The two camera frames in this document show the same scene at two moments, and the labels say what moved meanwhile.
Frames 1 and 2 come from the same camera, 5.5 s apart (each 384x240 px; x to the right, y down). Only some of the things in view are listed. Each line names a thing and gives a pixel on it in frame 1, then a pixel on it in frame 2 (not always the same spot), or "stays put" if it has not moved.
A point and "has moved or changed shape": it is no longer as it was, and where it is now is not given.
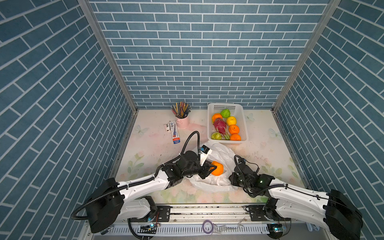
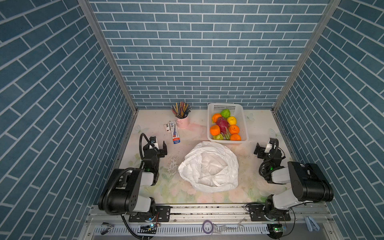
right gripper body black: (235, 180) → (262, 155)
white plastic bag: (221, 183) has moved or changed shape
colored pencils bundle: (181, 109) stays put
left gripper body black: (196, 169) → (160, 154)
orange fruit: (216, 115) stays put
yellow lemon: (231, 120) stays put
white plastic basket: (236, 110) stays put
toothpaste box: (176, 137) stays put
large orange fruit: (235, 137) stays put
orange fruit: (233, 129) stays put
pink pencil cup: (183, 123) stays put
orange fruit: (219, 169) → (215, 130)
